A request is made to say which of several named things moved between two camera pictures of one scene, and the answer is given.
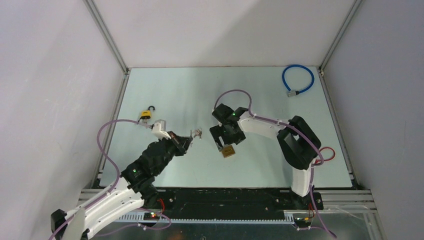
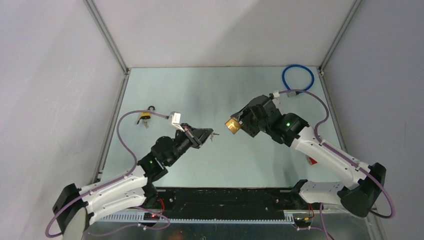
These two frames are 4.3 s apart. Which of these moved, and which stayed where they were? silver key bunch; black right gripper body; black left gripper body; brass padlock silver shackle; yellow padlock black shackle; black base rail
Moved: brass padlock silver shackle; black right gripper body; silver key bunch; black left gripper body
Stayed: black base rail; yellow padlock black shackle
